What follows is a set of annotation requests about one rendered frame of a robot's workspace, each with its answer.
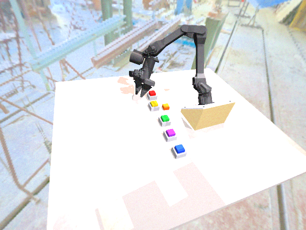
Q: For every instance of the blue button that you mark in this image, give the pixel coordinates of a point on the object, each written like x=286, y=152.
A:
x=178, y=151

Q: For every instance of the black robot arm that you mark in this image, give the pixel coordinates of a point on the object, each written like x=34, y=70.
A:
x=196, y=32

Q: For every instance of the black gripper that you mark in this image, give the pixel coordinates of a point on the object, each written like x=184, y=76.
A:
x=144, y=84

